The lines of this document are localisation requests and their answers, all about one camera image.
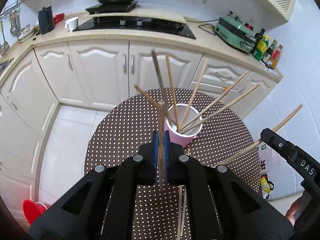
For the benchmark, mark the white printed carton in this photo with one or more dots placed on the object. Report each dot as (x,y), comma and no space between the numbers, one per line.
(263,160)

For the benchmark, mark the green electric grill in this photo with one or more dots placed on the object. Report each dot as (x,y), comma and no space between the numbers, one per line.
(235,33)

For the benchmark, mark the black glass gas hob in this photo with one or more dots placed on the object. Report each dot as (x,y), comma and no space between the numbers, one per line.
(160,27)

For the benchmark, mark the white mug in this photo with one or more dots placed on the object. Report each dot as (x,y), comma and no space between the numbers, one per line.
(72,23)

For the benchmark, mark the red label bottle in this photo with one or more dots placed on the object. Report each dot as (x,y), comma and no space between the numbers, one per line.
(276,57)

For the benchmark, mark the person's right hand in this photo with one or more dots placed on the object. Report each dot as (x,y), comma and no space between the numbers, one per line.
(292,212)

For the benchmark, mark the green label bottle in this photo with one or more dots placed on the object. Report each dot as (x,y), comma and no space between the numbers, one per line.
(260,46)

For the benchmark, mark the dark sauce bottle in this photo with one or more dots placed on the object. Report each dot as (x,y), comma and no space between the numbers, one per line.
(271,52)

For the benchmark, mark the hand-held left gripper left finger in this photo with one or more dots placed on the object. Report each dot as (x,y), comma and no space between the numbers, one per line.
(155,155)

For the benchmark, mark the pile of wooden chopsticks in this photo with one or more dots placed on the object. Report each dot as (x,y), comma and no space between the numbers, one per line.
(180,205)

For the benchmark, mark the stack of white plates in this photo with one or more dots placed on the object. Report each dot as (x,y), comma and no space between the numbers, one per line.
(25,35)

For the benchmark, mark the dark blue knife block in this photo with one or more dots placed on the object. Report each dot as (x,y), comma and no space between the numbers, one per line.
(46,21)

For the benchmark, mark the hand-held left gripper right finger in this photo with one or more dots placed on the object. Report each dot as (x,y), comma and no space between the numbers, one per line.
(167,155)

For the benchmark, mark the metal utensil rack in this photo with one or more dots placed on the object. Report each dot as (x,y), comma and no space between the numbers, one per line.
(12,22)

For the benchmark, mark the cream base cabinets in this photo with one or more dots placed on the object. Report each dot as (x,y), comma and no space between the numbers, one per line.
(100,75)

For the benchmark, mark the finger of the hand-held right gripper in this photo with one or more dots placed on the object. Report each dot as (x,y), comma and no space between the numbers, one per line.
(280,145)

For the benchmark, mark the red plastic basin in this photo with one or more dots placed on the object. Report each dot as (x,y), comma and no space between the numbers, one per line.
(32,210)

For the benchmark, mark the red container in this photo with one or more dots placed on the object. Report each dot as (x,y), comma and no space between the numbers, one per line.
(58,18)

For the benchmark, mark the yellow snack packet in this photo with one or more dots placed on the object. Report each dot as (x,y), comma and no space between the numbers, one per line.
(266,187)

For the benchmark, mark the yellow cap bottle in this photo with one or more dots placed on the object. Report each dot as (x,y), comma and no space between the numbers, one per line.
(266,40)

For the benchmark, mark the dark wooden chopstick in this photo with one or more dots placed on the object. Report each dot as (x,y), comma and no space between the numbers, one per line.
(157,75)

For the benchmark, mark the black induction cooker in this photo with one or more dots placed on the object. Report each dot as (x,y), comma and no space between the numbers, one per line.
(112,8)

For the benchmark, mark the pink paper cup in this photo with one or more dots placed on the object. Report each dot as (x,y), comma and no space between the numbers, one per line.
(183,140)

